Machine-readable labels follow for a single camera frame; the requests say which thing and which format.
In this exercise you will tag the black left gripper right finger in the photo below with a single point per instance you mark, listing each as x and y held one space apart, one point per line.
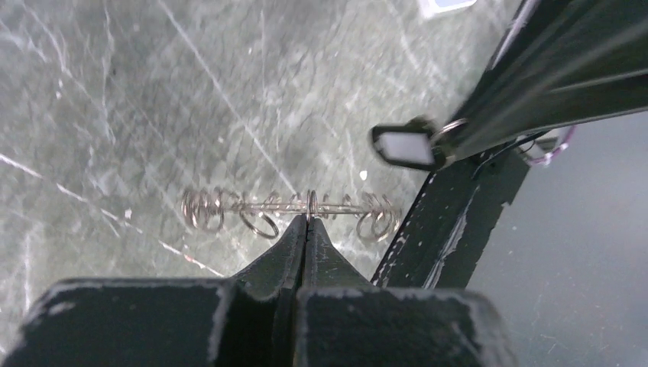
394 326

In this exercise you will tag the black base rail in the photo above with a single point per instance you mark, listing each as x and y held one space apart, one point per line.
446 229

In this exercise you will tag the steel ring disc with keyrings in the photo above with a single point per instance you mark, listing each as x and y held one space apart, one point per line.
376 216

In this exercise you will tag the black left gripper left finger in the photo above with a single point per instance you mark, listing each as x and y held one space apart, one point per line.
164 321

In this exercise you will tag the black key tag with key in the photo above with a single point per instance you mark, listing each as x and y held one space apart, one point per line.
420 144

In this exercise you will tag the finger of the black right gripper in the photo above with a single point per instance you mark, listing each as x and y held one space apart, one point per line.
492 116
553 40

